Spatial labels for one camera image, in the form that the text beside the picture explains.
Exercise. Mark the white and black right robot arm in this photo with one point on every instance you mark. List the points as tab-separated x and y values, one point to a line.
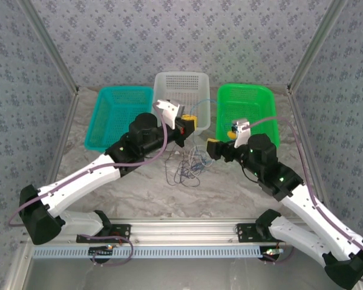
293	231

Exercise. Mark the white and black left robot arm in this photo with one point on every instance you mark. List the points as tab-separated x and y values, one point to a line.
78	185

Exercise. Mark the white plastic basket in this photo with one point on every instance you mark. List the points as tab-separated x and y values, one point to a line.
181	87

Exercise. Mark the teal plastic basket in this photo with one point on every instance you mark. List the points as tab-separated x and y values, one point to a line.
109	121

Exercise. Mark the green plastic basket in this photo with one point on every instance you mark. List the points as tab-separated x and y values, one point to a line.
260	102

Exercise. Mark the small circuit board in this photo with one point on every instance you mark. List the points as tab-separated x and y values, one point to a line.
272	251
101	250

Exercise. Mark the grey metal front panel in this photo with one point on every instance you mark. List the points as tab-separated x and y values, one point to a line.
181	275

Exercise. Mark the aluminium side rail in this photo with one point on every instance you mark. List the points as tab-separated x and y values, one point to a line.
65	133
318	175

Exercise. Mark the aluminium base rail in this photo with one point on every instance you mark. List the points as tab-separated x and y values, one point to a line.
181	231

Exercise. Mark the aluminium corner post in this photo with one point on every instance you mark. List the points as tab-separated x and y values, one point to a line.
54	51
315	45

